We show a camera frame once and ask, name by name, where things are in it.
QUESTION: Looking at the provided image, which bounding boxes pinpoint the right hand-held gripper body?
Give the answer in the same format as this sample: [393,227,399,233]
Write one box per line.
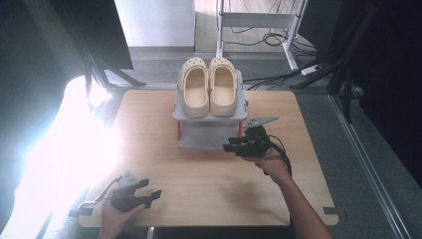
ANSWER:
[237,116,280,157]

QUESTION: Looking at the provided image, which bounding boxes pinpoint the white cabinet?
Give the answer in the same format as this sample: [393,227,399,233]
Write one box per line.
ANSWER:
[113,0,196,48]

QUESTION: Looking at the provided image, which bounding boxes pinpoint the person's left hand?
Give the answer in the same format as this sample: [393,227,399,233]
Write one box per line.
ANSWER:
[99,198,147,239]

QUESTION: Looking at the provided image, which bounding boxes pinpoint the black monitor panel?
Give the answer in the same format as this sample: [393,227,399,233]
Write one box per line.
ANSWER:
[49,0,134,72]

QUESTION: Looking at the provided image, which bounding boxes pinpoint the black tripod stand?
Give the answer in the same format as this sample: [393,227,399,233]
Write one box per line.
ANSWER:
[82,46,147,113]

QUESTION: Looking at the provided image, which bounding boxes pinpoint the black floor cables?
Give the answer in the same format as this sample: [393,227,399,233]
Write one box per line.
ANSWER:
[221,0,321,92]

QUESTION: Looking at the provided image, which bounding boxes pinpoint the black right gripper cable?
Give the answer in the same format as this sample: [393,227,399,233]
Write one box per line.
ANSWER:
[263,133,294,177]

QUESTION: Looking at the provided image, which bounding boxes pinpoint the dark curtain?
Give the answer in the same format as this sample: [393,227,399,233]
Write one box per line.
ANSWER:
[327,0,422,188]

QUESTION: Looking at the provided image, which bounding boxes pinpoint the white metal stand frame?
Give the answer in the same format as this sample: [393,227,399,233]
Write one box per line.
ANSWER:
[215,0,308,72]

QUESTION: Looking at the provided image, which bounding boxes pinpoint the grey shoe rack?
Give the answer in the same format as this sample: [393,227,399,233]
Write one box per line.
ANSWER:
[172,69,249,150]

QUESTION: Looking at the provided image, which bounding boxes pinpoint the cream clog shoe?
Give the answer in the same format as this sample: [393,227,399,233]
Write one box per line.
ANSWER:
[177,57,211,119]
[208,57,239,118]

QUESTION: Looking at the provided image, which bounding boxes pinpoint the white power strip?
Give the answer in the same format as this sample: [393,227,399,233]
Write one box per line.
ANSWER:
[300,64,321,77]

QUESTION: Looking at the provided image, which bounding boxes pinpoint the black metal stand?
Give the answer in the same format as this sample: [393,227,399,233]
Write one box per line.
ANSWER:
[291,0,384,116]

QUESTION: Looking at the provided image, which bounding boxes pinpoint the metal floor rail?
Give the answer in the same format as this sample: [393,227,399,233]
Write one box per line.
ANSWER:
[327,93,422,239]

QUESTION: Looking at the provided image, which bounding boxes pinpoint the person's right hand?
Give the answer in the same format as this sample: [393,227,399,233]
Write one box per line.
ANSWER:
[241,147,294,185]

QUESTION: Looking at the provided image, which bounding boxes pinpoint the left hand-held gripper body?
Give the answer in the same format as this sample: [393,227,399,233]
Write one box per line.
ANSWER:
[109,170,147,214]

